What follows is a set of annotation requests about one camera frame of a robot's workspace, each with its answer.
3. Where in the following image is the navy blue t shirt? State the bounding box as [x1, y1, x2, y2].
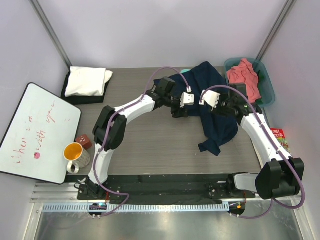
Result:
[153, 61, 239, 157]

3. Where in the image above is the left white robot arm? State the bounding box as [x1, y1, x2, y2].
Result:
[88, 77, 195, 200]

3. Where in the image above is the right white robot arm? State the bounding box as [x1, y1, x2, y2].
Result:
[200, 84, 306, 206]

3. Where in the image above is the teal instruction mat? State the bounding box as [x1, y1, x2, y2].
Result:
[180, 69, 190, 74]

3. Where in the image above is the pink crumpled t shirt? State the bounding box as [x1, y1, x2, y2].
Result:
[226, 58, 261, 103]

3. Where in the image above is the teal plastic bin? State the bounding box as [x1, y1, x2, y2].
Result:
[224, 57, 276, 108]

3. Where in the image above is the green t shirt in bin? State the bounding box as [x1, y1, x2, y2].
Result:
[255, 70, 265, 105]

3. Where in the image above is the red storey house book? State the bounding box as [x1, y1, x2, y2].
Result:
[270, 128, 291, 154]

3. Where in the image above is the folded black t shirt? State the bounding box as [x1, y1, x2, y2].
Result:
[60, 71, 109, 106]

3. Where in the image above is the folded white t shirt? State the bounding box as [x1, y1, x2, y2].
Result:
[64, 66, 113, 97]

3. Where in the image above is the small red brown block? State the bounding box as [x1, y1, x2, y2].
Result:
[75, 134, 93, 150]

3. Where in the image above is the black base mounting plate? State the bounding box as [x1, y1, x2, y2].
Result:
[77, 174, 255, 206]

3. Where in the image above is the white mug orange inside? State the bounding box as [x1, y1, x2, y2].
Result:
[63, 142, 91, 174]

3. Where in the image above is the white dry-erase board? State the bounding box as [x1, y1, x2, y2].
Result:
[0, 82, 82, 185]

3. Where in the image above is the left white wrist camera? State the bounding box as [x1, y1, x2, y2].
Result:
[180, 92, 195, 108]

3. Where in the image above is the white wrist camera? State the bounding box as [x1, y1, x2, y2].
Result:
[180, 92, 195, 108]
[199, 90, 221, 108]

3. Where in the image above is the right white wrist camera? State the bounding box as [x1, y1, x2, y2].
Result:
[199, 90, 221, 108]

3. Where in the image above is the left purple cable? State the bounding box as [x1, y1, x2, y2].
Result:
[91, 66, 193, 218]

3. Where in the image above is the purple cable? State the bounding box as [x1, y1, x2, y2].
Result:
[199, 85, 306, 219]
[91, 66, 193, 218]

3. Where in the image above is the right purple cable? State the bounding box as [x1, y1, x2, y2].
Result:
[199, 85, 306, 219]

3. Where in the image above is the perforated white cable duct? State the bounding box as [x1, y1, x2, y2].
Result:
[42, 202, 230, 213]

